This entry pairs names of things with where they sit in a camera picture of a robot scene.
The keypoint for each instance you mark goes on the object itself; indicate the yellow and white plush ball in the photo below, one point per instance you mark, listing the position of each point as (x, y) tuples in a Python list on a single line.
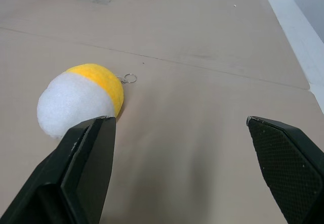
[(76, 100)]

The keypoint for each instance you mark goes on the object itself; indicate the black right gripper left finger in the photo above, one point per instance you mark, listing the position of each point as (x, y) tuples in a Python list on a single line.
[(83, 173)]

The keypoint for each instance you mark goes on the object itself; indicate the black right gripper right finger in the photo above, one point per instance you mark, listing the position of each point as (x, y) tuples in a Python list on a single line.
[(286, 163)]

